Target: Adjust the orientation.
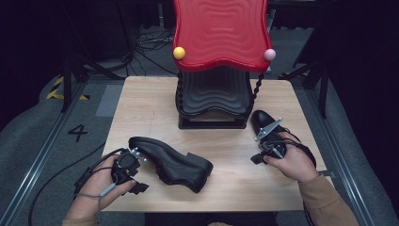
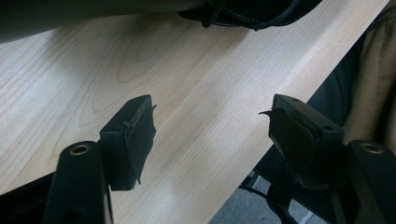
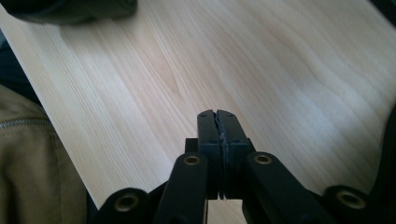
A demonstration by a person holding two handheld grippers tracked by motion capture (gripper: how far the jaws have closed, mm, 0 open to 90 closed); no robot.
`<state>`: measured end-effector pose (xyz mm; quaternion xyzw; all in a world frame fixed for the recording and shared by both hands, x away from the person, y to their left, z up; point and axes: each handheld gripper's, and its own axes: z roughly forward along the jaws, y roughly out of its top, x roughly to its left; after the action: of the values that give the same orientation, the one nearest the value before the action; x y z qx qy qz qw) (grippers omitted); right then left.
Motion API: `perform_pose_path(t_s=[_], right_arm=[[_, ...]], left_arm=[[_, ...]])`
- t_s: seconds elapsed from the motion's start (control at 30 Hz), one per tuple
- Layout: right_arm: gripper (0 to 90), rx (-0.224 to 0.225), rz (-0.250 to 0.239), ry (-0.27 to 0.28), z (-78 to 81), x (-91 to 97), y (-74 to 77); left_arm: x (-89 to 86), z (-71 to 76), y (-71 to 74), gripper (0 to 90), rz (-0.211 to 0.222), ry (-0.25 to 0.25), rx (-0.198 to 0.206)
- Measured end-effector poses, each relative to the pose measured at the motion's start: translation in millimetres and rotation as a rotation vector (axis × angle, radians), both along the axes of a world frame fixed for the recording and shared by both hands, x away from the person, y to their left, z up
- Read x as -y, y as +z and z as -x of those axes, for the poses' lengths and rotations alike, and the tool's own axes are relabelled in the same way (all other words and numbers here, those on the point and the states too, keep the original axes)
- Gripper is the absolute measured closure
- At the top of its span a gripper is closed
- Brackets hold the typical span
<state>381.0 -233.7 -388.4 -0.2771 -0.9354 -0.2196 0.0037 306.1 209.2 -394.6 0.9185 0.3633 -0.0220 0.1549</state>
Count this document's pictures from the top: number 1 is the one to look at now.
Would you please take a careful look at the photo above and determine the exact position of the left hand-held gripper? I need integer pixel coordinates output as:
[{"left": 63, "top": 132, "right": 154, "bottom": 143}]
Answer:
[{"left": 110, "top": 147, "right": 150, "bottom": 196}]

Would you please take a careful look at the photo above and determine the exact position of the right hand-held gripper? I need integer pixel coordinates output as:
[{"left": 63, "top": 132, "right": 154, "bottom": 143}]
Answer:
[{"left": 249, "top": 117, "right": 288, "bottom": 166}]

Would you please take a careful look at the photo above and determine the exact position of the person's right hand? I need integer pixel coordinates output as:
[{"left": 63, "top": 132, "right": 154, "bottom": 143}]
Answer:
[{"left": 263, "top": 131, "right": 320, "bottom": 184}]

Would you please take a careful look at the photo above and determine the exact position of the person's left hand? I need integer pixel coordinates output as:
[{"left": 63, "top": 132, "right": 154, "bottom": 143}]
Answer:
[{"left": 66, "top": 154, "right": 137, "bottom": 220}]

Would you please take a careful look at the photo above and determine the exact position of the black tripod stand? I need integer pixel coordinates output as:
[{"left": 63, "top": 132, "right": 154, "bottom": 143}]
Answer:
[
  {"left": 278, "top": 57, "right": 331, "bottom": 121},
  {"left": 59, "top": 51, "right": 127, "bottom": 114}
]

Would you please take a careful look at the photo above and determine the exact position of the red and black shoe rack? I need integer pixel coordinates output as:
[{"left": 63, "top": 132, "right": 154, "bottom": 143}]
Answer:
[{"left": 171, "top": 0, "right": 278, "bottom": 130}]

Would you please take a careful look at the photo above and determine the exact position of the grey cable with plug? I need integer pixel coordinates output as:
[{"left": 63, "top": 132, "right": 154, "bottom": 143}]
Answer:
[{"left": 74, "top": 183, "right": 118, "bottom": 218}]

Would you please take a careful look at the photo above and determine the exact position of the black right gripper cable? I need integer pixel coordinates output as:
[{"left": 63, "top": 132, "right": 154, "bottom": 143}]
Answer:
[{"left": 263, "top": 126, "right": 317, "bottom": 226}]

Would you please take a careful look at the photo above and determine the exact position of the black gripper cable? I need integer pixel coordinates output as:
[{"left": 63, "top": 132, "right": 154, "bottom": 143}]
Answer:
[
  {"left": 27, "top": 141, "right": 126, "bottom": 226},
  {"left": 263, "top": 126, "right": 317, "bottom": 226}
]

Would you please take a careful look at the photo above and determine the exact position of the metal floor rail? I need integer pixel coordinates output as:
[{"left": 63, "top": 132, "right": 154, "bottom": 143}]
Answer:
[
  {"left": 0, "top": 82, "right": 92, "bottom": 226},
  {"left": 304, "top": 88, "right": 375, "bottom": 226}
]

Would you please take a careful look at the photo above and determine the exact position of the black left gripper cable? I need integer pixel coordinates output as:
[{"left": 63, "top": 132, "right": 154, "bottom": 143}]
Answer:
[{"left": 27, "top": 141, "right": 126, "bottom": 226}]

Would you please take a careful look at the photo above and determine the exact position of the bundle of floor cables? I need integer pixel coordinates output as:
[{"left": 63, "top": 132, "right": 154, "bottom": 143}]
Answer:
[{"left": 124, "top": 26, "right": 178, "bottom": 77}]

